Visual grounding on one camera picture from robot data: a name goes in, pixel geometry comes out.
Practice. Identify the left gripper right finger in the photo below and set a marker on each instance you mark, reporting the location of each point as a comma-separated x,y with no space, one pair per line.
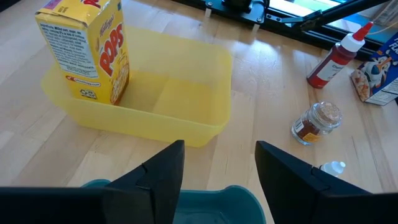
326,208

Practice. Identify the dark green dropper bottle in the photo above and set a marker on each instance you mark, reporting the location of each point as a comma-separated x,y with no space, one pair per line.
334,168

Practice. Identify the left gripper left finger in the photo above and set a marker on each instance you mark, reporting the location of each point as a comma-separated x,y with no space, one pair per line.
93,205

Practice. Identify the blue Frosted Flakes cereal box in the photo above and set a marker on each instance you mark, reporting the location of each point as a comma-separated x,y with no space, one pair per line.
379,74

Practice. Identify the yellow plastic bin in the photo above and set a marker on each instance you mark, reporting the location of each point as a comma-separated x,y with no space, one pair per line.
174,102

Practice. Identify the glass spice jar cork lid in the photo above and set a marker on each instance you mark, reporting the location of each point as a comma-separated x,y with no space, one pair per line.
314,124

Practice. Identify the teal plastic bin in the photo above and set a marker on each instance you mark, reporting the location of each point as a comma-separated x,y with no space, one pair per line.
211,205

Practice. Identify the red sauce squeeze bottle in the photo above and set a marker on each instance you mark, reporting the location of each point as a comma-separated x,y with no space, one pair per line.
329,67

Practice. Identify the black aluminium table frame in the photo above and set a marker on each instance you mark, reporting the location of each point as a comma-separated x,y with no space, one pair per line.
273,19

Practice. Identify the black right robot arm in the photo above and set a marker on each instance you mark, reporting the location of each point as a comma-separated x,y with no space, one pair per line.
237,4

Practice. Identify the yellow Corn Pops cereal box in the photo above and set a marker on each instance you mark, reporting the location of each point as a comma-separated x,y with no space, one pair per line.
81,46

